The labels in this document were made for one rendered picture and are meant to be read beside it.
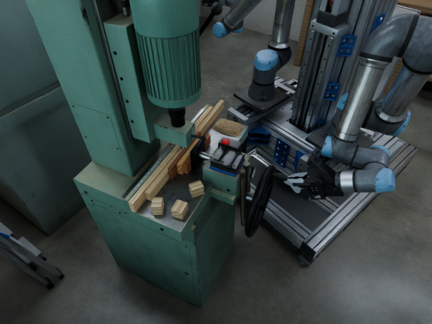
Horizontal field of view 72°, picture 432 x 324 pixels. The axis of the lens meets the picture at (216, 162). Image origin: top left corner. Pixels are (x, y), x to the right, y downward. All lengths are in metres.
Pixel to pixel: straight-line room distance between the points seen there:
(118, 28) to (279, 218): 1.38
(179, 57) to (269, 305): 1.42
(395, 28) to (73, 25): 0.89
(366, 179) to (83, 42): 0.94
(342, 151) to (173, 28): 0.68
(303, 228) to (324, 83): 0.83
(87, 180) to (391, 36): 1.18
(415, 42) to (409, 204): 1.68
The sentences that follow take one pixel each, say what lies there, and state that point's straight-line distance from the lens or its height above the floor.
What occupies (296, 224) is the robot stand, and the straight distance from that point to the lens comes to 1.86.
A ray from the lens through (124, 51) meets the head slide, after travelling 0.96.
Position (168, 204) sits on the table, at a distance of 1.06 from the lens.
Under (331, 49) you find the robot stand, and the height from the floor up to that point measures 1.16.
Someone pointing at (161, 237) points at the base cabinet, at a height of 0.64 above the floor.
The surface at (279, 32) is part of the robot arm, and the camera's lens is 1.65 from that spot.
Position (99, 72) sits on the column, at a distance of 1.01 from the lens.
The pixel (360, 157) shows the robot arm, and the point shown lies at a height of 1.03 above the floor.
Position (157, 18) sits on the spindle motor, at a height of 1.46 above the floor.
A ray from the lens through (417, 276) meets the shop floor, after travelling 2.24.
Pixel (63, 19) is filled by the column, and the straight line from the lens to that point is 1.01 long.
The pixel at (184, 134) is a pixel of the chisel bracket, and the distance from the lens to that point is 1.05.
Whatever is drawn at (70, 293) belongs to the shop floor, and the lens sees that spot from 2.04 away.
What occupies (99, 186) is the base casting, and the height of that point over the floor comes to 0.80.
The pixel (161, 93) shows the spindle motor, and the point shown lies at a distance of 0.93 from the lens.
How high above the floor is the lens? 1.74
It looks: 46 degrees down
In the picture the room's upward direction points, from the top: straight up
